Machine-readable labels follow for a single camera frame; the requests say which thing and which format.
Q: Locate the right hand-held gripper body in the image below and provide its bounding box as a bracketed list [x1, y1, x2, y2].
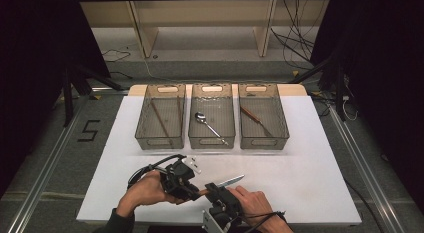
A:
[201, 192, 245, 233]

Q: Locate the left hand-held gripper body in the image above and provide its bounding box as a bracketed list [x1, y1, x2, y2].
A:
[161, 155, 203, 194]

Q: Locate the knife with brown handle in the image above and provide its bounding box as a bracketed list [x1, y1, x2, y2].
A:
[198, 174, 246, 197]

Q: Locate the brown wooden chopstick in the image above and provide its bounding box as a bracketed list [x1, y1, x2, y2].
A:
[176, 95, 184, 128]
[149, 98, 175, 148]

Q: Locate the translucent grey plastic bin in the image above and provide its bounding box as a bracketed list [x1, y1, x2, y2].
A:
[238, 82, 290, 151]
[188, 82, 237, 150]
[134, 83, 187, 151]

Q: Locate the silver metal spoon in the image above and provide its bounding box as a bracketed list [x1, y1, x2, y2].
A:
[194, 111, 230, 147]

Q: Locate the fork with brown handle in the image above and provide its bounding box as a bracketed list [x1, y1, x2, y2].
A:
[239, 105, 274, 138]

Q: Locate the person's right hand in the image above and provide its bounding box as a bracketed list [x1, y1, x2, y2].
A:
[227, 185, 285, 233]

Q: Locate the person's left hand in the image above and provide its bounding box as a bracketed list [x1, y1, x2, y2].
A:
[116, 169, 194, 218]

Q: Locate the white table board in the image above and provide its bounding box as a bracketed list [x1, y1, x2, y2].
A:
[76, 94, 363, 226]

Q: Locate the black tripod stand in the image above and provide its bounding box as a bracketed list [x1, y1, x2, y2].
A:
[60, 61, 127, 128]
[288, 47, 349, 123]

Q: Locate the light wooden shelf unit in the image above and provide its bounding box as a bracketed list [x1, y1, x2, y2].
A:
[79, 0, 331, 59]

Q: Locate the dark curtain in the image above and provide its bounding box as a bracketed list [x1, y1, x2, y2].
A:
[311, 0, 424, 207]
[0, 0, 111, 197]

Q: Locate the left hand-held gripper cable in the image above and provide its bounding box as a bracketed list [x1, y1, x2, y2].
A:
[127, 153, 187, 190]

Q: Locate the hand-held gripper cable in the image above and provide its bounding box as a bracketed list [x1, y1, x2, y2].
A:
[127, 153, 187, 190]
[242, 210, 288, 233]

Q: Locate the right hand-held gripper cable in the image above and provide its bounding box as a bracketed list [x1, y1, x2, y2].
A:
[242, 210, 288, 233]

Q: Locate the aluminium floor rail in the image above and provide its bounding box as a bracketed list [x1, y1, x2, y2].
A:
[6, 92, 93, 233]
[328, 105, 407, 233]

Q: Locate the black floor cable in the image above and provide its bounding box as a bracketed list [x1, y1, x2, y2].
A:
[344, 178, 386, 233]
[101, 48, 132, 64]

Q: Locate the bundle of black cables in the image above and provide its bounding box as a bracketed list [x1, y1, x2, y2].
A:
[269, 0, 323, 71]

